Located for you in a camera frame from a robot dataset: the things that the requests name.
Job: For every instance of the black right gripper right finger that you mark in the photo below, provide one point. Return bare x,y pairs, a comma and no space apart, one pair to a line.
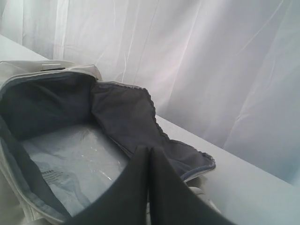
171,201

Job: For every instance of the cream duffel bag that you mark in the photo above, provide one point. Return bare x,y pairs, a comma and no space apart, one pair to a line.
41,97

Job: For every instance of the white backdrop curtain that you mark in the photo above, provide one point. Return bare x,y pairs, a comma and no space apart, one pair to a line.
228,71

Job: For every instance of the clear plastic packet in bag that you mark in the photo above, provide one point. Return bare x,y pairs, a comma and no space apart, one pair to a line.
78,163

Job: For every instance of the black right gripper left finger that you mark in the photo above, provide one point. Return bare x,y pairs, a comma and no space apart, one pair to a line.
125,201

